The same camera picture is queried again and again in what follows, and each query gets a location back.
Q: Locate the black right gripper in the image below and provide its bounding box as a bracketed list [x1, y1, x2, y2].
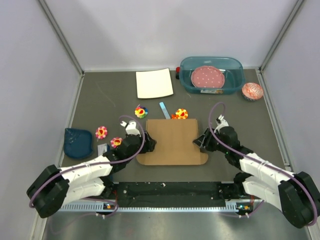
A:
[193, 127, 229, 154]

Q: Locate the brown cardboard box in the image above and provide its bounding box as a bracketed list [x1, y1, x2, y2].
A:
[136, 119, 209, 166]

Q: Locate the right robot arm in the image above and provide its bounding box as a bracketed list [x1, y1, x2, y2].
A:
[193, 126, 320, 229]

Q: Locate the blue packet under arm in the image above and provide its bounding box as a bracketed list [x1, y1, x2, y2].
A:
[97, 143, 110, 156]

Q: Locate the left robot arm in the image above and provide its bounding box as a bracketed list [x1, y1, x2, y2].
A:
[26, 131, 157, 219]

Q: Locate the pink flower plush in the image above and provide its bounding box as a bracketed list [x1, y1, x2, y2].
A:
[95, 126, 108, 140]
[110, 137, 123, 149]

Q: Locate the rainbow flower plush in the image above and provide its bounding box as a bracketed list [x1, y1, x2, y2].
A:
[134, 106, 148, 119]

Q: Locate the yellow orange sunflower plush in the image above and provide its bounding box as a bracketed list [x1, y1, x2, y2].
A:
[175, 108, 189, 120]

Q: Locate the blue highlighter marker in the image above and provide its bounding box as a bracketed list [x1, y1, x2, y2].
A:
[159, 102, 171, 120]

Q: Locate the white square plate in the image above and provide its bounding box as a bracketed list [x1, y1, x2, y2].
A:
[135, 68, 174, 99]

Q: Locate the pink dotted plate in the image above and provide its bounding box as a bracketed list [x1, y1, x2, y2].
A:
[191, 65, 225, 89]

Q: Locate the red patterned bowl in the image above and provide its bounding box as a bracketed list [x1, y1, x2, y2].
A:
[241, 82, 264, 102]

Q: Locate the dark blue cloth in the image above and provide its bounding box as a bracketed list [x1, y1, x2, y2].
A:
[63, 128, 94, 160]

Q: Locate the red capped small bottle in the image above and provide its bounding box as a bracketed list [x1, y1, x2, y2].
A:
[175, 66, 181, 80]

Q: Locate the teal plastic basin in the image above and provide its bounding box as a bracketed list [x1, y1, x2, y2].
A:
[179, 56, 246, 95]

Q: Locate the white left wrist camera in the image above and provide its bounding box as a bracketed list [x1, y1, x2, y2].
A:
[120, 120, 141, 136]

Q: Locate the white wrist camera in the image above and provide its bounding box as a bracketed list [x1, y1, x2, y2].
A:
[120, 120, 141, 136]
[214, 114, 229, 134]

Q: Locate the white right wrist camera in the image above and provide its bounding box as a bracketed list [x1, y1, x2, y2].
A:
[214, 114, 229, 134]

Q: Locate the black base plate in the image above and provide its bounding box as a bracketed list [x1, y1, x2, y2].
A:
[84, 181, 265, 202]

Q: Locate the grey slotted cable duct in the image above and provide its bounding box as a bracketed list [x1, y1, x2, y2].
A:
[58, 201, 253, 213]

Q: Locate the aluminium frame post right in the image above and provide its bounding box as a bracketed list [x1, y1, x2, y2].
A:
[258, 0, 306, 73]

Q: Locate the aluminium frame post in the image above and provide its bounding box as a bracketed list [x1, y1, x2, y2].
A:
[37, 0, 85, 76]
[258, 0, 306, 73]

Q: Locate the aluminium frame post left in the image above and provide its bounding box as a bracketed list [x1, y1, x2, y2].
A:
[37, 0, 85, 76]

